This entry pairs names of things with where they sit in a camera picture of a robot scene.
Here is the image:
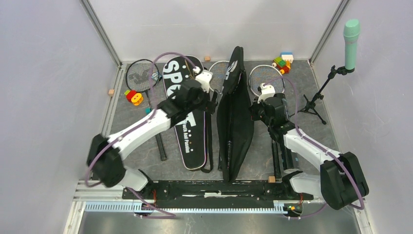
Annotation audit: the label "black shuttlecock tube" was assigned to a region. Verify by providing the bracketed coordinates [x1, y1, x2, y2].
[277, 93, 294, 171]

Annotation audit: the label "black crossway racket bag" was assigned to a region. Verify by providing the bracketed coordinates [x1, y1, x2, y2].
[216, 46, 254, 184]

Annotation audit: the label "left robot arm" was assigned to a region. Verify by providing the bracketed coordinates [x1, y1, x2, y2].
[86, 78, 216, 199]

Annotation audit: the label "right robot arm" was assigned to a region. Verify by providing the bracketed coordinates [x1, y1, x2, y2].
[249, 94, 369, 210]

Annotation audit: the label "black sport racket bag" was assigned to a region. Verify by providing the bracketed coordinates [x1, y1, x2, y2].
[162, 56, 213, 173]

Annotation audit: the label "black white shaft racket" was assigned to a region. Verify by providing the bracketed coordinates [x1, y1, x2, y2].
[248, 64, 286, 180]

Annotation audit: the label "black microphone tripod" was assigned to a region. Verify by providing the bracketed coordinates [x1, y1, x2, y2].
[298, 65, 355, 125]

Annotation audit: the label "green blue blocks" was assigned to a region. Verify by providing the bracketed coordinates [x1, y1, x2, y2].
[271, 52, 294, 75]

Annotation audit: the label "black racket far left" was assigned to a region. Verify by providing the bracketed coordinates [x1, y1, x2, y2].
[125, 59, 169, 161]

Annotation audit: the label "red yellow toy blocks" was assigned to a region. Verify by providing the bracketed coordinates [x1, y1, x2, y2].
[124, 90, 143, 106]

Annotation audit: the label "small wooden cube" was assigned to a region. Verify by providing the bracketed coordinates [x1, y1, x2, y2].
[268, 175, 276, 183]

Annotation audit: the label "green microphone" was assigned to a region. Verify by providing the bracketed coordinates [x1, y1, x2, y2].
[343, 19, 360, 70]

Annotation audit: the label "white frame racket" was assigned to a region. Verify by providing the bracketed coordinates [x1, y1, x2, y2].
[209, 60, 229, 95]

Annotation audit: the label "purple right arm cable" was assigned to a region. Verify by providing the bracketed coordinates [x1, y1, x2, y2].
[263, 76, 366, 220]

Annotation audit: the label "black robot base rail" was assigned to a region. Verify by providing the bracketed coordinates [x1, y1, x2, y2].
[138, 180, 314, 209]

